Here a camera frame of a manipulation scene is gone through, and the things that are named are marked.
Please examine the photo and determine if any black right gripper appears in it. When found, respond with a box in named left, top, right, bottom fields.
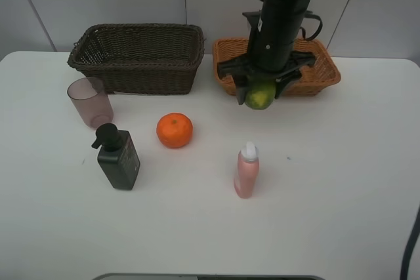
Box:
left=217, top=51, right=316, bottom=105

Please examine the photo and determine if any green mango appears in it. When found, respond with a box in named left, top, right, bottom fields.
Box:
left=245, top=80, right=276, bottom=110

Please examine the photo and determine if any pink bottle white cap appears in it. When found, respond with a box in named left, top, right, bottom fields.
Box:
left=234, top=142, right=259, bottom=199

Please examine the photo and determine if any black pump bottle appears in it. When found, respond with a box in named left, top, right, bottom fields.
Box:
left=91, top=123, right=140, bottom=191

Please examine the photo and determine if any purple translucent cup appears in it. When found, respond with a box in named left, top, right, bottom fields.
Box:
left=67, top=77, right=114, bottom=129

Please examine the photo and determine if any round bread bun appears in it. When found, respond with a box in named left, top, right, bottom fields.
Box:
left=299, top=66, right=310, bottom=84

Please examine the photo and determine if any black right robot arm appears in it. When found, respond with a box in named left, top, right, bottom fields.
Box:
left=217, top=0, right=320, bottom=104

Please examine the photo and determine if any light brown wicker basket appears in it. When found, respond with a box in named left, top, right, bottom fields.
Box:
left=213, top=37, right=341, bottom=96

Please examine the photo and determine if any orange tangerine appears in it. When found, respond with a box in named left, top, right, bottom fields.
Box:
left=156, top=113, right=194, bottom=149

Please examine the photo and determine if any dark brown wicker basket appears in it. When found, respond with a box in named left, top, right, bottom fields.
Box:
left=68, top=24, right=204, bottom=95

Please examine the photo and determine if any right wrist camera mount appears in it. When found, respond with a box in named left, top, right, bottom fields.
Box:
left=242, top=10, right=261, bottom=35

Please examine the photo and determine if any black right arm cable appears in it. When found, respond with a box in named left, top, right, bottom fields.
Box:
left=249, top=0, right=324, bottom=41

